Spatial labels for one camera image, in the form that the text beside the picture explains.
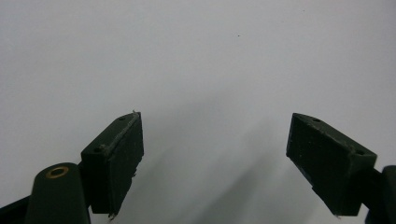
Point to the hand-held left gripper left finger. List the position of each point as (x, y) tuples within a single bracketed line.
[(115, 168)]

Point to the white table cover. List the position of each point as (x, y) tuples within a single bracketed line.
[(199, 62)]

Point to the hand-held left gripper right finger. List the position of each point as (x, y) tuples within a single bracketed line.
[(330, 161)]

